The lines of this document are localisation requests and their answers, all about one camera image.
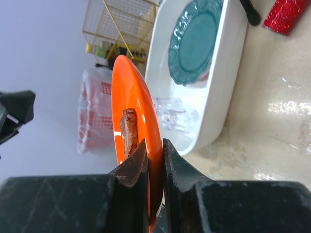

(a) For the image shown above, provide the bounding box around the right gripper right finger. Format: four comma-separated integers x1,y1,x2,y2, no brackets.
163,139,311,233

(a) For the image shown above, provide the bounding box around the pink trash basket with bag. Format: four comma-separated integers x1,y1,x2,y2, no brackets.
77,67,114,154

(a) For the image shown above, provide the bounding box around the brown meat slice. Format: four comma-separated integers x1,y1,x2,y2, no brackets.
119,108,138,160

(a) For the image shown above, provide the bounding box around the teal scalloped plate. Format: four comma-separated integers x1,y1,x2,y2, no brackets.
168,0,224,86

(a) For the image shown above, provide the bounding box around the gold wire basket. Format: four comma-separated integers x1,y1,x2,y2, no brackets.
82,0,159,65

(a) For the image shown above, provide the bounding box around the red label sauce bottle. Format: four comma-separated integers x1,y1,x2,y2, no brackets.
86,43,106,58

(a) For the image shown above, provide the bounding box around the red glitter microphone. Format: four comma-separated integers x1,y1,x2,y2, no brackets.
262,0,311,36

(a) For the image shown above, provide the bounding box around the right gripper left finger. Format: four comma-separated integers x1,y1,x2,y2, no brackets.
0,141,149,233

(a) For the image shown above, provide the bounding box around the orange plate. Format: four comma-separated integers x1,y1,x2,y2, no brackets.
111,55,164,232

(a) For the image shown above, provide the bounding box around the clear glass cup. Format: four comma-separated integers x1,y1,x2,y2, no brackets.
153,97,182,116
160,109,199,133

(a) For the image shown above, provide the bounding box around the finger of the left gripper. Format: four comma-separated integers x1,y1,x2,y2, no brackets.
0,90,36,144

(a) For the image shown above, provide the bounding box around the pink plate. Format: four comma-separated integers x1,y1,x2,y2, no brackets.
197,69,210,82

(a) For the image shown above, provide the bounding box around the white rectangular baking dish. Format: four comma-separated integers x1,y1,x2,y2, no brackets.
145,0,247,155

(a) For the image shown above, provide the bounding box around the black music stand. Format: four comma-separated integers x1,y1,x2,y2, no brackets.
240,0,261,26

